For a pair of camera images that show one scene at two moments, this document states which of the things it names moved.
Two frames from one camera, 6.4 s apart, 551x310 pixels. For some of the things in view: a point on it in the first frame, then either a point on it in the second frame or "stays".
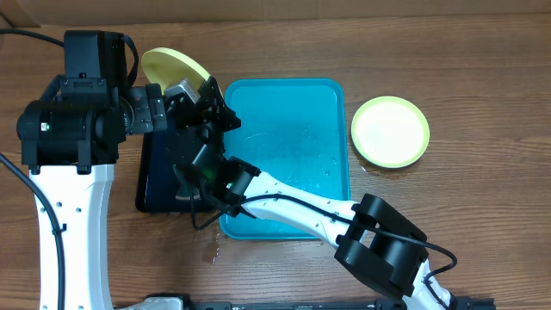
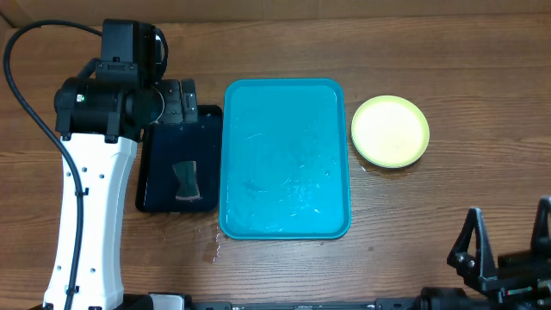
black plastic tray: x=157 y=180 stays
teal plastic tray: x=295 y=129 stays
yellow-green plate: x=166 y=68 to x=390 y=131
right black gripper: x=214 y=108 to x=515 y=274
